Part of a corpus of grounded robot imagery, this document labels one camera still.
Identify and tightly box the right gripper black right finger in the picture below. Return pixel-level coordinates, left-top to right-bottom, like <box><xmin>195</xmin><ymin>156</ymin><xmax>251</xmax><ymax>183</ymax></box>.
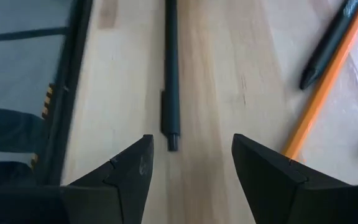
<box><xmin>231</xmin><ymin>133</ymin><xmax>354</xmax><ymax>224</ymax></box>

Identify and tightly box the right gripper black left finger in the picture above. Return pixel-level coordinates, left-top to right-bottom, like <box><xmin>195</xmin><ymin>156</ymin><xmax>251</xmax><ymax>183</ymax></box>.
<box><xmin>60</xmin><ymin>134</ymin><xmax>154</xmax><ymax>224</ymax></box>

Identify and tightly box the wooden table top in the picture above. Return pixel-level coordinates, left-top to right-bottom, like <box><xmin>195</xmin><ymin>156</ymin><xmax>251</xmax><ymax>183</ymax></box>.
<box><xmin>31</xmin><ymin>0</ymin><xmax>94</xmax><ymax>187</ymax></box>

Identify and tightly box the black ballpoint pen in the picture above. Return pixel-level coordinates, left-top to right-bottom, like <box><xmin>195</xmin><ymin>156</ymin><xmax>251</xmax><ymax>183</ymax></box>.
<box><xmin>160</xmin><ymin>0</ymin><xmax>181</xmax><ymax>152</ymax></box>
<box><xmin>299</xmin><ymin>0</ymin><xmax>358</xmax><ymax>91</ymax></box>

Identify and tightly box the orange wooden pencil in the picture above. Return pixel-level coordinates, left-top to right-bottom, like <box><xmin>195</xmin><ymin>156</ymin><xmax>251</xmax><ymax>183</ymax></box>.
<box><xmin>280</xmin><ymin>0</ymin><xmax>358</xmax><ymax>160</ymax></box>

